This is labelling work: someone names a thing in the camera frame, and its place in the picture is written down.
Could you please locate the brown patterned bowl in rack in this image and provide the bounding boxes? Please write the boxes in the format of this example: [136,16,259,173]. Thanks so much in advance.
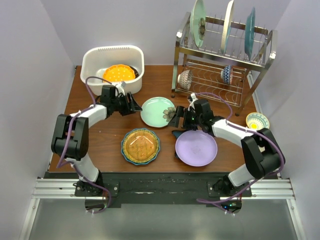
[177,70,193,91]

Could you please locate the cream plate in rack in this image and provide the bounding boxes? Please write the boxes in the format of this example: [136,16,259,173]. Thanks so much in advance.
[220,0,234,54]

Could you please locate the teal star-shaped plate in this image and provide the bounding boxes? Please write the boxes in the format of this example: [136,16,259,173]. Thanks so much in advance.
[171,130,184,159]

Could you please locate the lilac plastic plate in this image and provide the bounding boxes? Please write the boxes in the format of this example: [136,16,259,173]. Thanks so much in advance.
[175,130,218,167]

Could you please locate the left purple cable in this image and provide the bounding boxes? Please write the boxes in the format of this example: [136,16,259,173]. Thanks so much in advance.
[56,76,112,214]

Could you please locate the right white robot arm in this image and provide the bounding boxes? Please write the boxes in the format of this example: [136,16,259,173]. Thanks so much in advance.
[168,97,285,197]

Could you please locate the blue yellow patterned bowl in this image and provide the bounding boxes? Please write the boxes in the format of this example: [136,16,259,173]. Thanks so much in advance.
[245,112,270,131]

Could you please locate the amber glass plate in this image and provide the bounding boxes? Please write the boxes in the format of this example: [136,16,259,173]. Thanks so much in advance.
[124,129,159,162]

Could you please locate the purple cable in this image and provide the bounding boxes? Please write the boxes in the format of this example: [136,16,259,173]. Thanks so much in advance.
[196,91,286,213]
[56,76,112,214]

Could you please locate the mint floral plate on table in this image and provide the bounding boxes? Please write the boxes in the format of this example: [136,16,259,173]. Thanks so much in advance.
[140,96,176,128]

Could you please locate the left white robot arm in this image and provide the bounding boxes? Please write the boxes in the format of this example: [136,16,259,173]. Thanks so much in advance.
[51,83,142,196]

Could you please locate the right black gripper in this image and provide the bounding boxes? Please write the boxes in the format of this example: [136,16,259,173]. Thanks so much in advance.
[168,105,203,131]

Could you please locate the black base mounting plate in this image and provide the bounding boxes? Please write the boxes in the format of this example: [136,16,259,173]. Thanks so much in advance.
[43,171,261,213]

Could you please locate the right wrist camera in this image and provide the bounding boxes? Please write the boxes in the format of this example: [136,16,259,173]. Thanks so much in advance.
[187,92,198,111]

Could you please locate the aluminium rail frame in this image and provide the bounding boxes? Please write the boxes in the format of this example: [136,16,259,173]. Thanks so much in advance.
[19,178,103,240]

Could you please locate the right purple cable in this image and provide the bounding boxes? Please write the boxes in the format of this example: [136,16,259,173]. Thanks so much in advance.
[196,91,286,213]

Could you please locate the mint floral plate in rack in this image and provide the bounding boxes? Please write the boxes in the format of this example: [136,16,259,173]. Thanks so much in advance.
[190,0,206,48]

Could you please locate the steel two-tier dish rack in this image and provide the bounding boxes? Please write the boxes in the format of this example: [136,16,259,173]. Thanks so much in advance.
[171,12,278,116]

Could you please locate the black rimmed checkered plate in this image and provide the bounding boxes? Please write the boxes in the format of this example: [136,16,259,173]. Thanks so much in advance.
[130,66,140,78]

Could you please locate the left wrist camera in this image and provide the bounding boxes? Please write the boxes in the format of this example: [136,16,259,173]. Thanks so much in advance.
[115,81,126,95]

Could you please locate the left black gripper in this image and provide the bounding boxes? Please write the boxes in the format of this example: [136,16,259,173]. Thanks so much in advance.
[111,92,142,117]

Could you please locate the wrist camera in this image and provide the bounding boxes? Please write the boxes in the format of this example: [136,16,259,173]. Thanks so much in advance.
[187,92,198,111]
[115,81,126,95]

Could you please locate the blue zigzag bowl in rack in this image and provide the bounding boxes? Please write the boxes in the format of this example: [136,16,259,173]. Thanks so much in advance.
[220,65,233,85]

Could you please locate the yellow dotted scalloped plate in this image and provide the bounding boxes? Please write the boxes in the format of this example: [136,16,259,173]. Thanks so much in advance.
[102,64,136,82]

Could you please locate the teal plate in rack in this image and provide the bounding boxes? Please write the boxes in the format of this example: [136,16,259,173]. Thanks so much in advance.
[244,7,256,60]

